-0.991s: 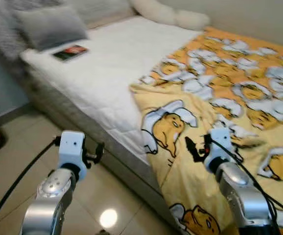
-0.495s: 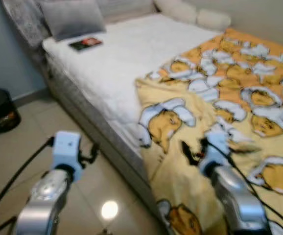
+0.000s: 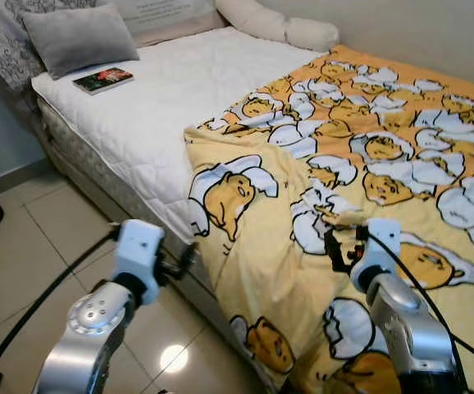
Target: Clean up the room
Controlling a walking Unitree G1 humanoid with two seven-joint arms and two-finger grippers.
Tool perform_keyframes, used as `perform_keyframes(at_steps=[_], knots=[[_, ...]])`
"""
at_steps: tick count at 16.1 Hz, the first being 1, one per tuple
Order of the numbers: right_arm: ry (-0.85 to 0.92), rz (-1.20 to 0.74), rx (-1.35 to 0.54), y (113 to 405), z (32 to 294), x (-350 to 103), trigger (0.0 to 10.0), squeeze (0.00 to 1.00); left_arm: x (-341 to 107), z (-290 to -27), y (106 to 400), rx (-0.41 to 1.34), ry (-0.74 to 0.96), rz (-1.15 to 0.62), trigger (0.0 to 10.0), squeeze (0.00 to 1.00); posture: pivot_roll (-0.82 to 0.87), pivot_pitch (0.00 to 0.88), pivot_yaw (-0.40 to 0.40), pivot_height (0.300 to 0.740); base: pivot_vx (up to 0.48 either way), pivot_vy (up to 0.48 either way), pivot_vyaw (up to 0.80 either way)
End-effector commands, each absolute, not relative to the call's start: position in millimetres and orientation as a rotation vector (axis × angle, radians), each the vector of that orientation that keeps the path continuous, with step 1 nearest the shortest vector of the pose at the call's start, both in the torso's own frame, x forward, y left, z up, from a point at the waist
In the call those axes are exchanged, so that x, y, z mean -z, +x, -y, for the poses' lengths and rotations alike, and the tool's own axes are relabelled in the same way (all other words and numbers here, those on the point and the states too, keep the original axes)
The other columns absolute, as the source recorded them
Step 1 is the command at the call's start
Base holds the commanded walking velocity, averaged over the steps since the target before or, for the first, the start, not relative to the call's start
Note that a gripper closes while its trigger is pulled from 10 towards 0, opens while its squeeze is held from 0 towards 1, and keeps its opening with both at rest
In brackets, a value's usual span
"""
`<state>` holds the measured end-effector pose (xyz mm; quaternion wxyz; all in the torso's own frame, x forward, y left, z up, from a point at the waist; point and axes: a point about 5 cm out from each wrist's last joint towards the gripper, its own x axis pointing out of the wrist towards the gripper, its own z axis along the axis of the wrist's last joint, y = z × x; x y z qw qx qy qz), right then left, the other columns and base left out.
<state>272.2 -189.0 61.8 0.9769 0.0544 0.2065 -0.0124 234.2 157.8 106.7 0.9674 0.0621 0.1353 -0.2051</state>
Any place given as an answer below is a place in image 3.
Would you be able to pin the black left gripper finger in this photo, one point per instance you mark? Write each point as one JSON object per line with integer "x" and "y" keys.
{"x": 186, "y": 261}

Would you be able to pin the yellow cartoon egg blanket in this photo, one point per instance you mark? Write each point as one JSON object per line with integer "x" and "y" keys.
{"x": 385, "y": 148}

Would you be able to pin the dark paperback book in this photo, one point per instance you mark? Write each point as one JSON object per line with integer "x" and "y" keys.
{"x": 103, "y": 80}

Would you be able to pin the grey pillow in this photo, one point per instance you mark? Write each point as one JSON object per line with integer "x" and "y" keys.
{"x": 81, "y": 37}

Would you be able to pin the white quilted mattress cover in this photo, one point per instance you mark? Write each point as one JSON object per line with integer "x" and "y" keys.
{"x": 180, "y": 107}

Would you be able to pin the long beige bolster pillow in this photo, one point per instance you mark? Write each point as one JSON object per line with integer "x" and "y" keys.
{"x": 278, "y": 25}

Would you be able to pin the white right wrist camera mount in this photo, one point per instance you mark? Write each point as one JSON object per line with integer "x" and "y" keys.
{"x": 380, "y": 246}

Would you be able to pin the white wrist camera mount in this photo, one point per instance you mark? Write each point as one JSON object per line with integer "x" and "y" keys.
{"x": 137, "y": 254}
{"x": 380, "y": 246}

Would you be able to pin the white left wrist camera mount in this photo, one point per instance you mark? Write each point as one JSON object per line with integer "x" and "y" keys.
{"x": 137, "y": 254}

